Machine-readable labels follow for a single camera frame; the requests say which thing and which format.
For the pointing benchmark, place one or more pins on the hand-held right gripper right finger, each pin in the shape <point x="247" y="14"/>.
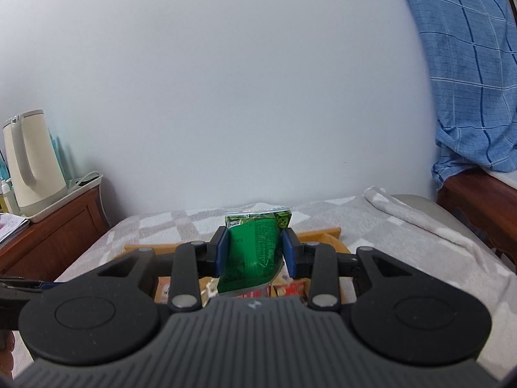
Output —
<point x="289" y="252"/>

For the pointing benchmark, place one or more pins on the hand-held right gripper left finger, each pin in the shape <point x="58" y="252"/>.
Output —
<point x="221" y="250"/>

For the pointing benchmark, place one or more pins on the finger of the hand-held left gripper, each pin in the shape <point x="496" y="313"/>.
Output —
<point x="20" y="285"/>

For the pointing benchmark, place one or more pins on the green snack packet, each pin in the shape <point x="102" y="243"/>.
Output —
<point x="252" y="250"/>

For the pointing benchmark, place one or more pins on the wooden serving tray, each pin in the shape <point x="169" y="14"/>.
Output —
<point x="319" y="235"/>

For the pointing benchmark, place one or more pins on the red peanut snack packet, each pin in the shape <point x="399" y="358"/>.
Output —
<point x="291" y="289"/>

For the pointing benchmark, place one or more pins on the dark red long bar packet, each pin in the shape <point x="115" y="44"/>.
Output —
<point x="256" y="292"/>

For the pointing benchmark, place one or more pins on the person's left hand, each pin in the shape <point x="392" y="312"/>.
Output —
<point x="6" y="355"/>

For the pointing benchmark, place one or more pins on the stack of papers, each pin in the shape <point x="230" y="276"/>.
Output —
<point x="12" y="224"/>

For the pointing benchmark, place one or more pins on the brown wooden cabinet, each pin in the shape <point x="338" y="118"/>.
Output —
<point x="60" y="234"/>

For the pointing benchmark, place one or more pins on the white plastic bottle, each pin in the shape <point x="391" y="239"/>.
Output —
<point x="4" y="196"/>
<point x="14" y="200"/>

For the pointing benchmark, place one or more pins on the grey kettle tray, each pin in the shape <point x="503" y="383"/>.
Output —
<point x="72" y="198"/>

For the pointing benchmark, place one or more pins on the cream electric kettle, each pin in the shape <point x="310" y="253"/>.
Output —
<point x="36" y="161"/>

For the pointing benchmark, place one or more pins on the blue checked cloth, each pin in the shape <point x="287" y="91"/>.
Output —
<point x="472" y="68"/>

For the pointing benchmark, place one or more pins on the dark wooden bed frame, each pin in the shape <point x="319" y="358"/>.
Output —
<point x="476" y="202"/>

